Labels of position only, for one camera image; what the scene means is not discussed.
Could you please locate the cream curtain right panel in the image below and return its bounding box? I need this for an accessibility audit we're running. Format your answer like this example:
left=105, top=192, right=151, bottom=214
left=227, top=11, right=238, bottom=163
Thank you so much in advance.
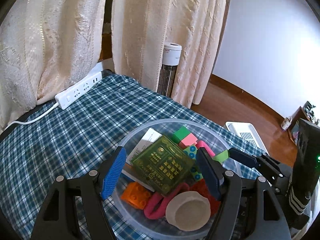
left=111, top=0, right=227, bottom=107

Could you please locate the dark green box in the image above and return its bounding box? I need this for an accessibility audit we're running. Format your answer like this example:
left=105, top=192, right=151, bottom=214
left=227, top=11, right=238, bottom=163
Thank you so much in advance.
left=131, top=135, right=195, bottom=196

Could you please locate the green and pink block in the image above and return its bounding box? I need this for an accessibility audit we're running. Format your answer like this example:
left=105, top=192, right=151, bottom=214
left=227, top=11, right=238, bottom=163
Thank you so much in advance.
left=171, top=126, right=197, bottom=149

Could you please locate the green dotted block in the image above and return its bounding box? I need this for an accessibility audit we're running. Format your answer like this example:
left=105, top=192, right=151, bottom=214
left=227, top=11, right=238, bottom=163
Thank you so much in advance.
left=183, top=145, right=197, bottom=160
left=190, top=165, right=203, bottom=181

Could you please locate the white power cable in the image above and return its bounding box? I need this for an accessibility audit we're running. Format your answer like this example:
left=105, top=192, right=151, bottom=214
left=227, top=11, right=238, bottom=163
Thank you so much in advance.
left=4, top=102, right=61, bottom=131

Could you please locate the white power strip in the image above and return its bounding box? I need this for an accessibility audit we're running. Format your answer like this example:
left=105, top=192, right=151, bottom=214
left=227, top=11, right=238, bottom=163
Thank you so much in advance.
left=55, top=72, right=103, bottom=110

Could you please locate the clear plastic bowl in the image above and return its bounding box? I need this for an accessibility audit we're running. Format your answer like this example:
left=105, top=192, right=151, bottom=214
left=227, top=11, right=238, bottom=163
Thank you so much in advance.
left=112, top=119, right=232, bottom=239

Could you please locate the white medicine box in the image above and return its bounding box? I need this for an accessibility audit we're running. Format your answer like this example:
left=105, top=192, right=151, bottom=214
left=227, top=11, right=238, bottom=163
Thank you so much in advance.
left=122, top=128, right=162, bottom=192

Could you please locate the white plastic basket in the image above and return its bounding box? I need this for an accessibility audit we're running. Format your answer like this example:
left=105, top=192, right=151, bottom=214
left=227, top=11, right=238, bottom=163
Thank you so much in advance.
left=225, top=121, right=269, bottom=154

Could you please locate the cream curtain left panel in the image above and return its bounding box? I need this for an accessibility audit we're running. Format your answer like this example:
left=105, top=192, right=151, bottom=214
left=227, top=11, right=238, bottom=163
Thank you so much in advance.
left=1, top=0, right=106, bottom=129

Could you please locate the white small bowl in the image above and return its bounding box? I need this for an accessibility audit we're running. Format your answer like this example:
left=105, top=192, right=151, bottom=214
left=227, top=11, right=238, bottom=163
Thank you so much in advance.
left=165, top=191, right=211, bottom=232

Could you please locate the orange toy block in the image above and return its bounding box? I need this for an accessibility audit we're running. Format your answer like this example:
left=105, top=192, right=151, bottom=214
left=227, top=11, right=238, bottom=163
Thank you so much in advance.
left=120, top=182, right=152, bottom=210

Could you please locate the white tower heater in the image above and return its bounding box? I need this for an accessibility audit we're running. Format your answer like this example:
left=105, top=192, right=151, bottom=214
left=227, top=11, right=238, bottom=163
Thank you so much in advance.
left=157, top=42, right=182, bottom=98

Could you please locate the red toy brick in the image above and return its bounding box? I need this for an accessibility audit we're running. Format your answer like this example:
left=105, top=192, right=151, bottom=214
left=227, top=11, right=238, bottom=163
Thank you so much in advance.
left=190, top=179, right=220, bottom=217

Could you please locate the wooden baseboard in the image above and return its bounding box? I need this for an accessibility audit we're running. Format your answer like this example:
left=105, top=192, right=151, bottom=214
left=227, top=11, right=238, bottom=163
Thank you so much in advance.
left=209, top=0, right=283, bottom=124

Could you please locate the blue plaid tablecloth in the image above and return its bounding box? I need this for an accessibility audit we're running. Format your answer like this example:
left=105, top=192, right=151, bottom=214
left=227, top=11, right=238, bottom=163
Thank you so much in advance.
left=1, top=75, right=263, bottom=239

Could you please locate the cream curtain panel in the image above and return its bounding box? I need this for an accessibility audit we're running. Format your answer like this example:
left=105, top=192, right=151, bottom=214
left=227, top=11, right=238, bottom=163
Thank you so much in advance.
left=1, top=0, right=106, bottom=129
left=111, top=0, right=227, bottom=107

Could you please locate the small white item on floor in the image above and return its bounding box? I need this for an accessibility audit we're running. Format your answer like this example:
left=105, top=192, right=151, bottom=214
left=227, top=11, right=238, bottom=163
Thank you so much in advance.
left=280, top=116, right=292, bottom=131

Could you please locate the pink hair band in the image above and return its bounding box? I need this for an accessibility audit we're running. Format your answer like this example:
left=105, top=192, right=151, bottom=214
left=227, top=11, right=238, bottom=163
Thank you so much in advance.
left=143, top=139, right=217, bottom=221

